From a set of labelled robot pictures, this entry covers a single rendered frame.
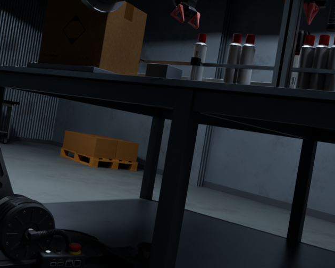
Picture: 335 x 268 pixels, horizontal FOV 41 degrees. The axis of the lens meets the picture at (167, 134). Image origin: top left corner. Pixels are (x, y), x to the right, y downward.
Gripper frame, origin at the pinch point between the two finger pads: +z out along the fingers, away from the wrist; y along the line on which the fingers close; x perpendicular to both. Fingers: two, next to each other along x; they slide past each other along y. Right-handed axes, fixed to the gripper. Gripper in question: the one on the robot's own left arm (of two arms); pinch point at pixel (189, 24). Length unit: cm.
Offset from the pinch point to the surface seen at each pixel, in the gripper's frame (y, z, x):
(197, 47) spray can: -14.5, 25.0, -6.8
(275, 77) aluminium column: -20, 62, -32
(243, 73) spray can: -9.6, 45.7, -17.6
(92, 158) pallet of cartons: 221, -154, 349
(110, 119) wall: 327, -275, 401
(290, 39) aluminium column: -20, 54, -42
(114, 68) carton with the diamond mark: -46, 32, 11
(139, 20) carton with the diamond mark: -35.7, 13.3, -0.4
